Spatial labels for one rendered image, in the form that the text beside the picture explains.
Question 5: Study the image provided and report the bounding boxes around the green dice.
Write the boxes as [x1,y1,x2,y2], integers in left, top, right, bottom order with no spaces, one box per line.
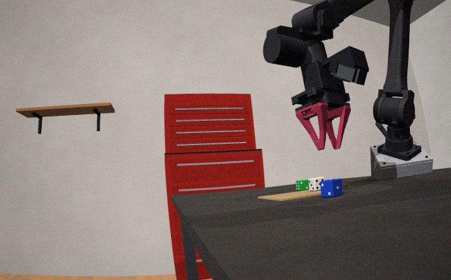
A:
[296,179,309,191]

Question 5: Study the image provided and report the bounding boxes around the blue dice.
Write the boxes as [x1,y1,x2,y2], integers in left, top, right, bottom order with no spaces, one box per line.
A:
[321,179,342,198]

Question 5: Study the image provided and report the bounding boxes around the tan flat mat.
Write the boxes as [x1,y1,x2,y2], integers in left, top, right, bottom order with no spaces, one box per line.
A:
[258,190,321,201]

